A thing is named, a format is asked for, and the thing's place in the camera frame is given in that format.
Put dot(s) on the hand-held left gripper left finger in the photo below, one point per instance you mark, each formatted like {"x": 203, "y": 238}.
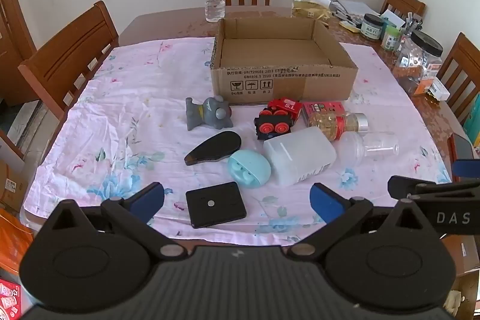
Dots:
{"x": 148, "y": 202}

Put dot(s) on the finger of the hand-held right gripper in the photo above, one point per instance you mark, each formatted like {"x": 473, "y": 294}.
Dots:
{"x": 465, "y": 168}
{"x": 405, "y": 185}

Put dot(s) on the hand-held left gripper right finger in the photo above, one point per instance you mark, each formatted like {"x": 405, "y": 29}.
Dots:
{"x": 326, "y": 203}

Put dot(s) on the white translucent plastic container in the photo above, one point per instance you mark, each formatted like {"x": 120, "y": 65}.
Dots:
{"x": 296, "y": 155}

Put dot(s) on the clear plastic jar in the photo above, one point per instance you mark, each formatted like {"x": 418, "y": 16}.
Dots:
{"x": 360, "y": 149}

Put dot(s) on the black square pad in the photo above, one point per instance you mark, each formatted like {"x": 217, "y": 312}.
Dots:
{"x": 215, "y": 205}

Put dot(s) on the amber pill bottle silver cap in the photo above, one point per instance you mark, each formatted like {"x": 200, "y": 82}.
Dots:
{"x": 337, "y": 125}

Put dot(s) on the light blue round plastic case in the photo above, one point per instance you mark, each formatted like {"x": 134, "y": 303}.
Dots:
{"x": 249, "y": 170}

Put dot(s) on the cardboard box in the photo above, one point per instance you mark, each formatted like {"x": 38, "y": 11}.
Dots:
{"x": 9, "y": 177}
{"x": 285, "y": 84}

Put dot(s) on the black smartphone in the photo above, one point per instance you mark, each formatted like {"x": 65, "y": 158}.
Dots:
{"x": 462, "y": 147}

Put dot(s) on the small white box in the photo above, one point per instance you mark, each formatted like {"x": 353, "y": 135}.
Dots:
{"x": 439, "y": 89}

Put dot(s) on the black oval case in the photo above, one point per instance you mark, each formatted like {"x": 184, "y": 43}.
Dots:
{"x": 213, "y": 149}

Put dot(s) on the small orange box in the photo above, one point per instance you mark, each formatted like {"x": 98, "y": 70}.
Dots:
{"x": 425, "y": 85}

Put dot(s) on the crumpled white paper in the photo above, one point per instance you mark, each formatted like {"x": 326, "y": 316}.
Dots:
{"x": 453, "y": 303}

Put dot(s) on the pink floral cloth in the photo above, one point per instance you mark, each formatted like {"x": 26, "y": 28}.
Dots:
{"x": 123, "y": 110}

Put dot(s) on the small red box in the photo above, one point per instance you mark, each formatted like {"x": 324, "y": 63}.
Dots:
{"x": 318, "y": 107}

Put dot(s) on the red toy train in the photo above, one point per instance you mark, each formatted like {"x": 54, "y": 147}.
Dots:
{"x": 277, "y": 117}

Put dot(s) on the grey toy shark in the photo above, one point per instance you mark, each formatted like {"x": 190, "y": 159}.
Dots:
{"x": 206, "y": 113}

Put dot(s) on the large clear jar black lid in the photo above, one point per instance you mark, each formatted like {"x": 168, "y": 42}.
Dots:
{"x": 416, "y": 61}

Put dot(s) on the cardboard box on floor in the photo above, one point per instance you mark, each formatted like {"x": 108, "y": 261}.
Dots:
{"x": 9, "y": 177}

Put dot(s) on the small green-lidded jar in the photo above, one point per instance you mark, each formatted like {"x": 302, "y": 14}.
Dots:
{"x": 391, "y": 39}

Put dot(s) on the clear pen holder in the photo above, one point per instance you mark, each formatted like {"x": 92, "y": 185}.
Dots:
{"x": 410, "y": 27}

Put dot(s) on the glass jar with black lid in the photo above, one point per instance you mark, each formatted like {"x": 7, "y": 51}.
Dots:
{"x": 372, "y": 27}

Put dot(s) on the white envelope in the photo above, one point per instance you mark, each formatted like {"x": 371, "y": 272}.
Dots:
{"x": 393, "y": 17}

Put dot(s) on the yellow white small packet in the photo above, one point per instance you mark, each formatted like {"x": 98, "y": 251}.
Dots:
{"x": 349, "y": 27}

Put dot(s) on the red snack packets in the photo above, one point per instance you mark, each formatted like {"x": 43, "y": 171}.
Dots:
{"x": 9, "y": 299}

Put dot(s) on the stack of grey papers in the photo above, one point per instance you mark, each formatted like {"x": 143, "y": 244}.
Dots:
{"x": 356, "y": 5}

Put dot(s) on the gold tissue pack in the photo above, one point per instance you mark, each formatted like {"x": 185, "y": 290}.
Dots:
{"x": 309, "y": 7}

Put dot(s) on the wooden door frame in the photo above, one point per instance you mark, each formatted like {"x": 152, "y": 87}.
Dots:
{"x": 11, "y": 24}

